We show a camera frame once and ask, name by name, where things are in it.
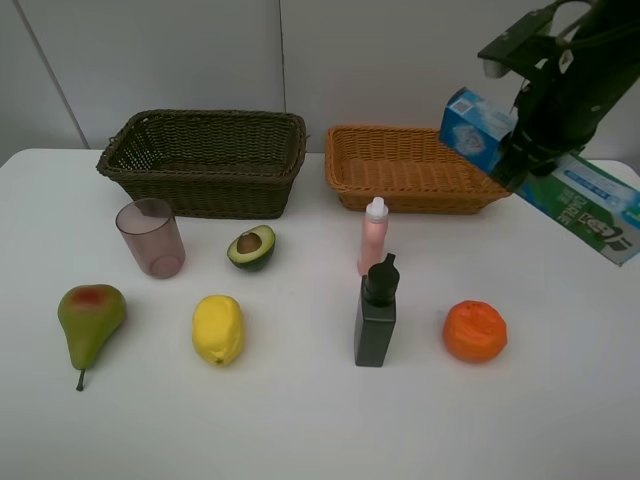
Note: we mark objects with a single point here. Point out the blue green toothpaste box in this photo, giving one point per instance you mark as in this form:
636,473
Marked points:
598,208

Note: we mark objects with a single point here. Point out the black square pump bottle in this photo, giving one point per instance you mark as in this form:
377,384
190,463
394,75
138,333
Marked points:
376,315

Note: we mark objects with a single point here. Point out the halved avocado with pit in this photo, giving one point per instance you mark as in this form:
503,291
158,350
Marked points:
253,249

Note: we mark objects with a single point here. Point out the orange tangerine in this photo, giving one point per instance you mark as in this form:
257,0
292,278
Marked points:
474,332

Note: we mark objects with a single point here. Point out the pink bottle white cap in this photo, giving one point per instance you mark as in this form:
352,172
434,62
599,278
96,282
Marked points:
374,231

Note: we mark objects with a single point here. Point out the orange wicker basket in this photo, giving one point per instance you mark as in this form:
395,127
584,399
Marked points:
408,167

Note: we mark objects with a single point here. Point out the translucent purple plastic cup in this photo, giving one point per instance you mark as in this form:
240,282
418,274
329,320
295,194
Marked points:
150,231

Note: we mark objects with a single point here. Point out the dark brown wicker basket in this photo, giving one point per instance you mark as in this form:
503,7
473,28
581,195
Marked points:
214,164

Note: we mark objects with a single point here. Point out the yellow lemon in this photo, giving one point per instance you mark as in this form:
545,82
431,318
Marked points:
218,330

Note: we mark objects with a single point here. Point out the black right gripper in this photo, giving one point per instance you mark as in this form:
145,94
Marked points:
529,49

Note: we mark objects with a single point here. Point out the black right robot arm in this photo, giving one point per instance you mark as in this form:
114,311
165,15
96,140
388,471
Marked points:
574,78

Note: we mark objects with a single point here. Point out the green red pear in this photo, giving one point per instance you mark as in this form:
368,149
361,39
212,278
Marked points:
89,315

